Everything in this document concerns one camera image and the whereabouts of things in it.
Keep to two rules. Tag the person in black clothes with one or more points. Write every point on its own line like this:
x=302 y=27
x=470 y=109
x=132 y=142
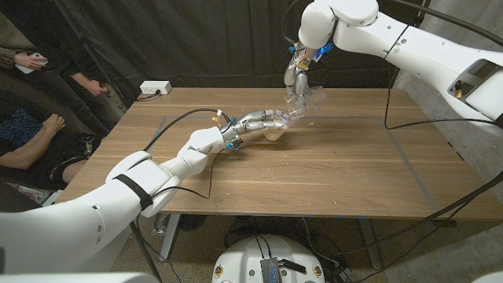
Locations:
x=92 y=84

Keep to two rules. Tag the standing person at back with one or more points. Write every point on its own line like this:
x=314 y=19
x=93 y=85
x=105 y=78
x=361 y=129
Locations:
x=90 y=49

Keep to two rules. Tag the seated person in blue top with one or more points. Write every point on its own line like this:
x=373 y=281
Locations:
x=19 y=137

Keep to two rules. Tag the black round floor object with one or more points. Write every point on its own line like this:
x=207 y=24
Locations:
x=193 y=222

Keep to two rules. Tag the black backdrop curtain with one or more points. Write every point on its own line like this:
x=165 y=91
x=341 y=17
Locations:
x=216 y=39

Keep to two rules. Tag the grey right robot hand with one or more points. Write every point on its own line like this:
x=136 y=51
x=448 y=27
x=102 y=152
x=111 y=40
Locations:
x=298 y=76

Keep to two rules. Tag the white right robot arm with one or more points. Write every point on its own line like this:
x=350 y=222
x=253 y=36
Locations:
x=412 y=43

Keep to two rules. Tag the white robot torso base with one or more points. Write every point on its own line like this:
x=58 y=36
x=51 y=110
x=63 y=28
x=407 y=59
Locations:
x=251 y=255

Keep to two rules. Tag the clear plastic cup with sugar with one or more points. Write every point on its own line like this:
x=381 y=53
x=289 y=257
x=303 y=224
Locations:
x=310 y=102

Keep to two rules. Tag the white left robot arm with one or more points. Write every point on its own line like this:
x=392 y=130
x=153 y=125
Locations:
x=98 y=212

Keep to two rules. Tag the white power strip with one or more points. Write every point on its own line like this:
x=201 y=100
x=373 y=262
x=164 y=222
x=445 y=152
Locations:
x=155 y=87

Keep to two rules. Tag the person in brown sweater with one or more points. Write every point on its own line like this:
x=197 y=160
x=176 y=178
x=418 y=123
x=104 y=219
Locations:
x=25 y=61

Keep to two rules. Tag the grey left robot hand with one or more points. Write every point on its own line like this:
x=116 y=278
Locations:
x=255 y=121

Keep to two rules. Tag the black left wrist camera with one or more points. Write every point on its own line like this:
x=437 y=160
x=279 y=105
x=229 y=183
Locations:
x=236 y=144

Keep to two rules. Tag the grey box on torso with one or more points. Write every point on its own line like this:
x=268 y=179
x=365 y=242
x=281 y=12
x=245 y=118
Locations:
x=270 y=271

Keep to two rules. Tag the clear plastic bottle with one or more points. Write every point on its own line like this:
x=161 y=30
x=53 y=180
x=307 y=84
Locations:
x=160 y=224

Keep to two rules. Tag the grey table leg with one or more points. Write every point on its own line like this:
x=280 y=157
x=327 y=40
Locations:
x=370 y=243
x=169 y=239

